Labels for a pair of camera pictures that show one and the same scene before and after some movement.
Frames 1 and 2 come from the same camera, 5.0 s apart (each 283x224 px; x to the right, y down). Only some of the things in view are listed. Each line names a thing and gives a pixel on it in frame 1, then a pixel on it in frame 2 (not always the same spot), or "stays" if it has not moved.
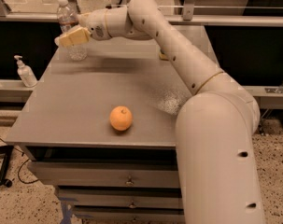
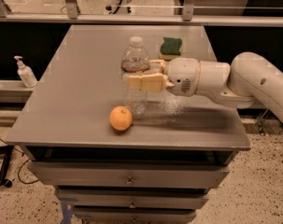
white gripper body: (95, 24) -> (182, 76)
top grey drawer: (107, 174) stays
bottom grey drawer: (130, 216) stays
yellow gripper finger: (75, 36) -> (153, 82)
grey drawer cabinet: (103, 130) stays
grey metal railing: (1, 12) stays
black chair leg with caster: (4, 150) stays
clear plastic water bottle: (67, 20) -> (135, 62)
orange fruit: (120, 118) stays
